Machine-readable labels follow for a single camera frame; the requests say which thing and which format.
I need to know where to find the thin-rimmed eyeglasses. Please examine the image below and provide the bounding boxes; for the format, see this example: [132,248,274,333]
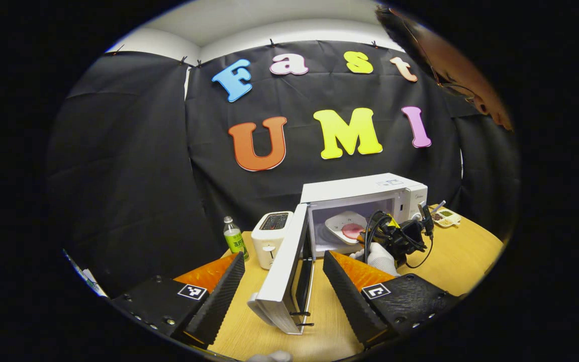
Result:
[400,20,477,104]

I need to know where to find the white toaster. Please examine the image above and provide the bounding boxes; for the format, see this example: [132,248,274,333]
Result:
[251,211,294,270]

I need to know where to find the black backdrop cloth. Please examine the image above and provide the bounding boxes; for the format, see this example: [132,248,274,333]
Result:
[46,40,521,297]

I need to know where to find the white microwave oven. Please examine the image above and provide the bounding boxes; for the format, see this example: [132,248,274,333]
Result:
[247,173,428,335]

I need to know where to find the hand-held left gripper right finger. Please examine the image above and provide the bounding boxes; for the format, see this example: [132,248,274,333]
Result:
[323,250,463,349]

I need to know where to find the green drink bottle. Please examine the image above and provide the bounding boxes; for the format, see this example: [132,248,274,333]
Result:
[223,216,249,261]

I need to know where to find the white square plate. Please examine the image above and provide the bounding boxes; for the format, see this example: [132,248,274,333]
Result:
[325,211,370,245]

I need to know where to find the divided tray of grains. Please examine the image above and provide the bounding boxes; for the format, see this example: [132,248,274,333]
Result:
[431,207,462,228]

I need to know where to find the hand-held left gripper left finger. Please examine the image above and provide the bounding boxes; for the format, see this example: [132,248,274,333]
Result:
[110,251,246,350]

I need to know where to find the person's head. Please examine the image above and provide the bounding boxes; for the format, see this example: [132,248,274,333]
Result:
[375,5,514,131]

